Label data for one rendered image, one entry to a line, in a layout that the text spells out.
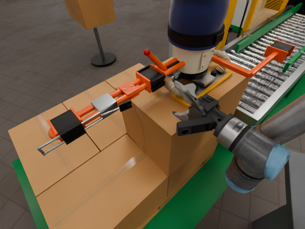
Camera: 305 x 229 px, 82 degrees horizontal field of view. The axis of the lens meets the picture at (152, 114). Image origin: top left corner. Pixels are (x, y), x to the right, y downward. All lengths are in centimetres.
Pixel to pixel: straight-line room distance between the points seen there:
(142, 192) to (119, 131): 43
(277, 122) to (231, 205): 112
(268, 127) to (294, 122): 7
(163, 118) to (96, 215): 59
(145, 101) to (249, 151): 48
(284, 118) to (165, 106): 43
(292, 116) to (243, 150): 16
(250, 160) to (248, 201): 119
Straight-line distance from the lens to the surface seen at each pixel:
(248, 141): 52
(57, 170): 121
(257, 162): 53
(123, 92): 67
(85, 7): 241
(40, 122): 151
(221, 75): 95
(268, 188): 181
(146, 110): 77
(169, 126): 71
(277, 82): 182
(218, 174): 171
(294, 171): 101
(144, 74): 71
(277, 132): 63
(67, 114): 62
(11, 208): 195
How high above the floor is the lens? 151
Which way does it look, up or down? 49 degrees down
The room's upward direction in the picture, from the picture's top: 3 degrees counter-clockwise
